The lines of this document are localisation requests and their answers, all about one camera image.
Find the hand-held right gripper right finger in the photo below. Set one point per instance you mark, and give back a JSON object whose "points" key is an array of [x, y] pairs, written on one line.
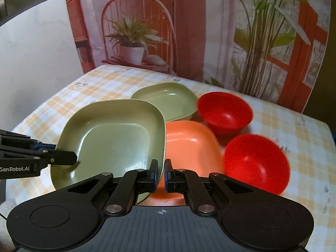
{"points": [[166, 174]]}

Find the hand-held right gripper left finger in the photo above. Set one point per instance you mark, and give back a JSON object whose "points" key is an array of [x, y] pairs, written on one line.
{"points": [[154, 174]]}

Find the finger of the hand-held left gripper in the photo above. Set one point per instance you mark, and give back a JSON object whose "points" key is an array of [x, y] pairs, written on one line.
{"points": [[43, 145], [61, 157]]}

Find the large green square plate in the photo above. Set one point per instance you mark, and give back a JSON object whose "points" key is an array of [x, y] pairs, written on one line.
{"points": [[113, 141]]}

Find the red bowl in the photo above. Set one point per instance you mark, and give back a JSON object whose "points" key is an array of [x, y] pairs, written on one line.
{"points": [[256, 162], [224, 111]]}

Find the orange square plate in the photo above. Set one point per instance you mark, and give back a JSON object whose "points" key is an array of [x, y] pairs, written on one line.
{"points": [[191, 147]]}

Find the yellow plaid floral tablecloth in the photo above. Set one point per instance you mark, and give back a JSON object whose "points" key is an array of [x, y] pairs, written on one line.
{"points": [[52, 105]]}

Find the small green square plate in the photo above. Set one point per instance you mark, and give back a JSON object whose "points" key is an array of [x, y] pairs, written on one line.
{"points": [[172, 101]]}

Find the wall poster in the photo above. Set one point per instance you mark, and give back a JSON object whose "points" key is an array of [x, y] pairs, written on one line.
{"points": [[204, 31]]}

